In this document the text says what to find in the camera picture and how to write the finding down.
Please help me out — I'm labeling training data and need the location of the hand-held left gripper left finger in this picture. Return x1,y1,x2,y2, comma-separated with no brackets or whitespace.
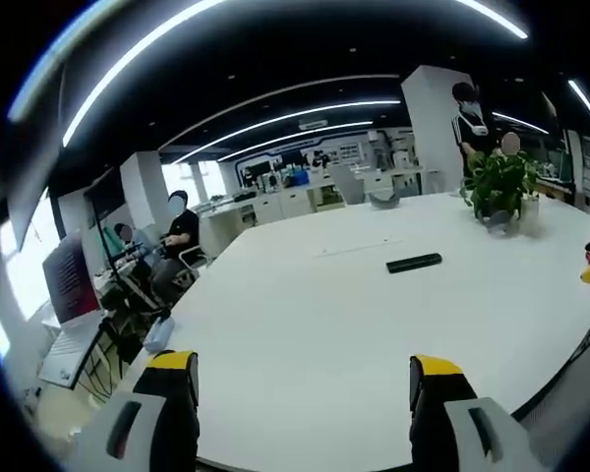
76,349,201,472

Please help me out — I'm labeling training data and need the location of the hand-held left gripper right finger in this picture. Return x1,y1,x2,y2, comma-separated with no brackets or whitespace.
408,354,547,472

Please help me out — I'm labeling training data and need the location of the black remote control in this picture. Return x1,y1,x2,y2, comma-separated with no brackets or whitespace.
385,253,443,274

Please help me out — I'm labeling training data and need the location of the blue plastic bag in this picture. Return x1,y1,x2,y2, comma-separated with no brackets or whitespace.
142,314,174,353

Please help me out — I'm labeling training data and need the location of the green potted plant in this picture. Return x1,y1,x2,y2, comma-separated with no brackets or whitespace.
459,148,542,236

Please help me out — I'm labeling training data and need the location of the office chair with armrest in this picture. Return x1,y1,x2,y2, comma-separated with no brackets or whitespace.
169,245,211,292

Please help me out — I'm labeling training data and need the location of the white chest device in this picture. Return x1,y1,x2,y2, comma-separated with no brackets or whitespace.
460,108,490,138

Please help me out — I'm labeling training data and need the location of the white square pillar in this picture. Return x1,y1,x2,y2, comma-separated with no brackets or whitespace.
400,64,476,196

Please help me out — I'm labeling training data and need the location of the grey chair backrest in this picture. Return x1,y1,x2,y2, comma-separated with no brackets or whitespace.
368,191,402,211

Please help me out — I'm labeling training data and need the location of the white cabinet counter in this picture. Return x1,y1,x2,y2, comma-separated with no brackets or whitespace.
196,169,442,257

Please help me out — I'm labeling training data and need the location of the grey office chair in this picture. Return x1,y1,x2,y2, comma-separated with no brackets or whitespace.
326,164,367,206

